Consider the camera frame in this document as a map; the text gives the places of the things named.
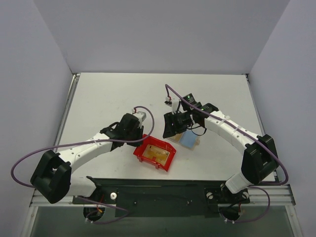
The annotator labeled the gold VIP card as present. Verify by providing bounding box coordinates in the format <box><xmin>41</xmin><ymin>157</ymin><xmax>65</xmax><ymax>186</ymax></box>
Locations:
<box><xmin>172</xmin><ymin>133</ymin><xmax>183</xmax><ymax>142</ymax></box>

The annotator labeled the beige leather card holder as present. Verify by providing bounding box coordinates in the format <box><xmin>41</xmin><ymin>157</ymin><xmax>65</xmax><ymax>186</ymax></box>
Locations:
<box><xmin>168</xmin><ymin>130</ymin><xmax>200</xmax><ymax>150</ymax></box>

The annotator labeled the red plastic bin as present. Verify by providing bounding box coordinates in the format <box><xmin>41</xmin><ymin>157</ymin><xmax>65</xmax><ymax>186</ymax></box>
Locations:
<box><xmin>133</xmin><ymin>136</ymin><xmax>176</xmax><ymax>172</ymax></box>

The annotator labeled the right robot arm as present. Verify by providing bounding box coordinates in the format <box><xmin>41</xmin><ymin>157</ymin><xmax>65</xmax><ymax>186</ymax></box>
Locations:
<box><xmin>162</xmin><ymin>94</ymin><xmax>278</xmax><ymax>202</ymax></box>

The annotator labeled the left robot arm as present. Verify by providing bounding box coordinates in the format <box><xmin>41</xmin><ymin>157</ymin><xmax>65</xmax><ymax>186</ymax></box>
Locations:
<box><xmin>31</xmin><ymin>112</ymin><xmax>146</xmax><ymax>204</ymax></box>

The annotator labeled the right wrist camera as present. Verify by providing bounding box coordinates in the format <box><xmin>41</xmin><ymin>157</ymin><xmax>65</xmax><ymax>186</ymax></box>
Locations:
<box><xmin>164</xmin><ymin>96</ymin><xmax>181</xmax><ymax>114</ymax></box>

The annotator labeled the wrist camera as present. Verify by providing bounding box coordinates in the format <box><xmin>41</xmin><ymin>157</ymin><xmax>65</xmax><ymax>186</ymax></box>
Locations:
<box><xmin>164</xmin><ymin>96</ymin><xmax>181</xmax><ymax>114</ymax></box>
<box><xmin>133</xmin><ymin>111</ymin><xmax>147</xmax><ymax>122</ymax></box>

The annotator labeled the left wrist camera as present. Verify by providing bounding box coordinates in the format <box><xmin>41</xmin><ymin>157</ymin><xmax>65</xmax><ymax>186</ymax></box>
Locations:
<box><xmin>133</xmin><ymin>111</ymin><xmax>147</xmax><ymax>122</ymax></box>

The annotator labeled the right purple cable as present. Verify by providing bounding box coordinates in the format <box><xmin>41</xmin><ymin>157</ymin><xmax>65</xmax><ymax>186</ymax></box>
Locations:
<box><xmin>164</xmin><ymin>84</ymin><xmax>289</xmax><ymax>224</ymax></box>

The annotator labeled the purple cable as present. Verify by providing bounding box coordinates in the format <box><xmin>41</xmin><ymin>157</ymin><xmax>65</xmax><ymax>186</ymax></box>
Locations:
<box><xmin>164</xmin><ymin>84</ymin><xmax>289</xmax><ymax>224</ymax></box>
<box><xmin>11</xmin><ymin>106</ymin><xmax>155</xmax><ymax>225</ymax></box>

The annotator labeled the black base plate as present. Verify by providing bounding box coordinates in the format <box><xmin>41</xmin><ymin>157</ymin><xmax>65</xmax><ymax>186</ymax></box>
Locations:
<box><xmin>73</xmin><ymin>178</ymin><xmax>250</xmax><ymax>218</ymax></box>

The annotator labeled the aluminium frame rail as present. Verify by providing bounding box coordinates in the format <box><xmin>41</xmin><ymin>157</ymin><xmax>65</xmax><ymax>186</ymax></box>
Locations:
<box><xmin>248</xmin><ymin>185</ymin><xmax>296</xmax><ymax>206</ymax></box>

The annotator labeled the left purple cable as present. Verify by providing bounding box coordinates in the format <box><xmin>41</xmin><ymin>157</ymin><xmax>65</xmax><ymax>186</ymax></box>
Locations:
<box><xmin>11</xmin><ymin>106</ymin><xmax>155</xmax><ymax>225</ymax></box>

